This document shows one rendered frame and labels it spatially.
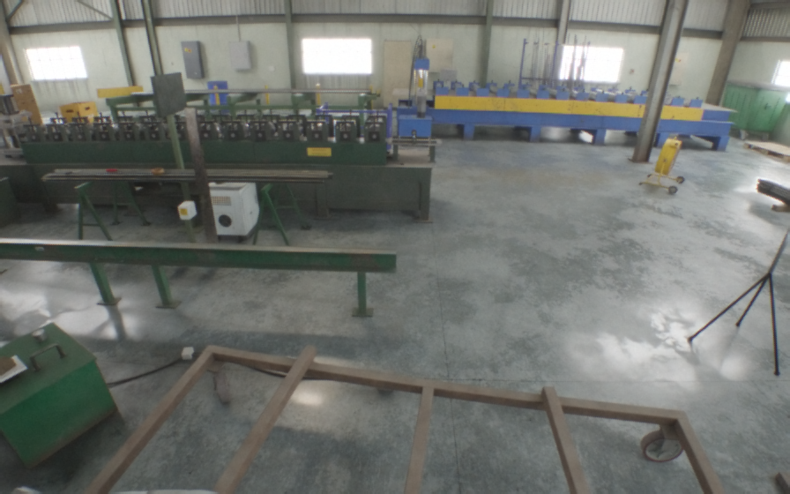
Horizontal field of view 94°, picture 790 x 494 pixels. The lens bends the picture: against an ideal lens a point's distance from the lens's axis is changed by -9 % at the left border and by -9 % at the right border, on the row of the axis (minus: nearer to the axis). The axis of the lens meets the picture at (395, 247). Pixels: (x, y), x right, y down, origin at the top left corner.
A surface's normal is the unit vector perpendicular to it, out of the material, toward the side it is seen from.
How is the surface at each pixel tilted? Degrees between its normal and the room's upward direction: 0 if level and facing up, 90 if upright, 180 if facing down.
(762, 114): 94
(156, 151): 90
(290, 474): 0
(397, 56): 90
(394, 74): 90
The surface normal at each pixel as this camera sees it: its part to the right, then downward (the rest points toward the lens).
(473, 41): -0.04, 0.46
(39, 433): 0.86, 0.24
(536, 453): 0.01, -0.89
